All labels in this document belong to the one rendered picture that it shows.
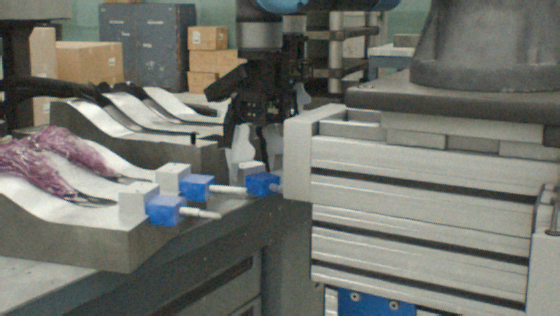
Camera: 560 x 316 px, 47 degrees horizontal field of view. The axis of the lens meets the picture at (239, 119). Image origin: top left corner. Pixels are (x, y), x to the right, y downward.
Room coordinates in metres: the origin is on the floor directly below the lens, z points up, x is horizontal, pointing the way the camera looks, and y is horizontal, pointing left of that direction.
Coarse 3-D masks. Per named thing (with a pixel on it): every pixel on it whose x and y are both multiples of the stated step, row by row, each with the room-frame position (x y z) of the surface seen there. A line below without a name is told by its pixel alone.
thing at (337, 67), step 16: (320, 16) 6.25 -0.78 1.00; (336, 16) 4.90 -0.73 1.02; (368, 16) 5.84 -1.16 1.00; (304, 32) 4.98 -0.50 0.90; (320, 32) 4.92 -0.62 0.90; (336, 32) 4.87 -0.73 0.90; (352, 32) 5.10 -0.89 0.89; (368, 32) 5.55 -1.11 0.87; (320, 48) 6.25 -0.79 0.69; (336, 48) 4.89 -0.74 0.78; (368, 48) 5.83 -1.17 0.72; (320, 64) 5.34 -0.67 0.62; (336, 64) 4.89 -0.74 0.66; (352, 64) 5.34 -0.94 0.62; (368, 64) 5.58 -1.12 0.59; (320, 80) 5.41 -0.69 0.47; (336, 80) 4.90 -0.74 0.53; (352, 80) 5.99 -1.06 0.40; (368, 80) 5.80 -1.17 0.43; (320, 96) 4.96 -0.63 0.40; (336, 96) 4.87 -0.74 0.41
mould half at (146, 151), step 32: (128, 96) 1.31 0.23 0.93; (160, 96) 1.36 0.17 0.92; (32, 128) 1.32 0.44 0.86; (96, 128) 1.15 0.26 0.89; (160, 128) 1.20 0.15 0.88; (192, 128) 1.18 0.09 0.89; (128, 160) 1.10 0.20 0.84; (160, 160) 1.06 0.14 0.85; (192, 160) 1.02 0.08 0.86; (224, 160) 1.06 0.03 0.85; (256, 160) 1.14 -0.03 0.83
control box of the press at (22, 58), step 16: (0, 0) 1.71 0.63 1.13; (16, 0) 1.75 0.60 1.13; (32, 0) 1.80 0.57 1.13; (48, 0) 1.84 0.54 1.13; (64, 0) 1.89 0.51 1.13; (0, 16) 1.71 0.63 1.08; (16, 16) 1.75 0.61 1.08; (32, 16) 1.79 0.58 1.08; (48, 16) 1.84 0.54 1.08; (64, 16) 1.89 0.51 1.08; (0, 32) 1.80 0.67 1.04; (16, 32) 1.81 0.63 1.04; (16, 48) 1.81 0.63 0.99; (16, 64) 1.80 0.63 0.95; (0, 96) 1.83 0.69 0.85; (16, 112) 1.80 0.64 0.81; (32, 112) 1.84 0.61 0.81; (16, 128) 1.80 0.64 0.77
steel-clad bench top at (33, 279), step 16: (224, 112) 1.87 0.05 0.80; (304, 112) 1.86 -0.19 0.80; (208, 208) 0.97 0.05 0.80; (224, 208) 0.97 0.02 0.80; (192, 224) 0.89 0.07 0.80; (0, 256) 0.77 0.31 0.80; (0, 272) 0.72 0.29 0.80; (16, 272) 0.72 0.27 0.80; (32, 272) 0.72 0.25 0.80; (48, 272) 0.72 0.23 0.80; (64, 272) 0.72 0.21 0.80; (80, 272) 0.72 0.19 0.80; (0, 288) 0.68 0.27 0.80; (16, 288) 0.68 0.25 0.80; (32, 288) 0.68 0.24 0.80; (48, 288) 0.68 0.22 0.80; (0, 304) 0.64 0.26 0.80; (16, 304) 0.64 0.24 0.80
